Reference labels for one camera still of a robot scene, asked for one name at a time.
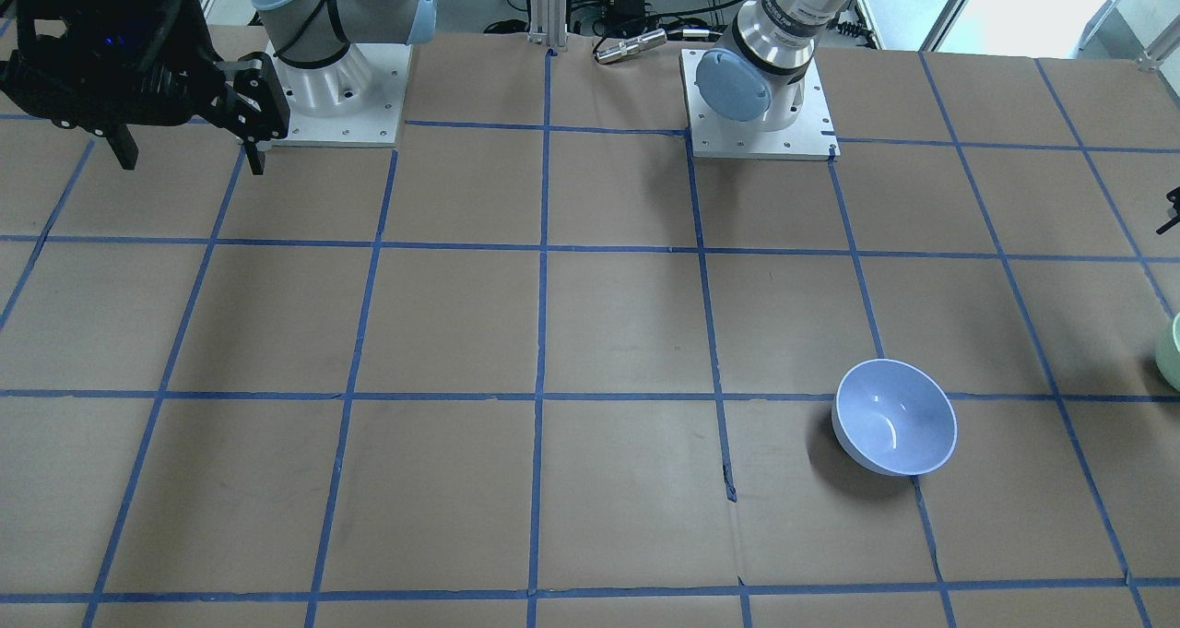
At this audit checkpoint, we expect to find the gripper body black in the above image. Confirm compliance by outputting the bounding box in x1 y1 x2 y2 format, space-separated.
1156 187 1180 234
4 0 225 135

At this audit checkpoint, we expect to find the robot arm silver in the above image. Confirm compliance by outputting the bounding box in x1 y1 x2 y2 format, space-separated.
686 0 1176 255
4 0 437 175

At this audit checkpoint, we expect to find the green bowl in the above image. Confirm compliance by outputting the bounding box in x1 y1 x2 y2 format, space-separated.
1154 313 1180 390

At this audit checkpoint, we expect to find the blue bowl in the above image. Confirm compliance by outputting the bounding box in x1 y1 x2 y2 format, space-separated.
831 359 961 477

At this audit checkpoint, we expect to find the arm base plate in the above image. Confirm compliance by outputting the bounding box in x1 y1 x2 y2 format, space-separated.
271 42 414 148
681 48 843 161

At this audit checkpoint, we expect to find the aluminium frame post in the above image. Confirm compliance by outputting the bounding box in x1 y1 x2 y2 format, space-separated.
525 0 569 53

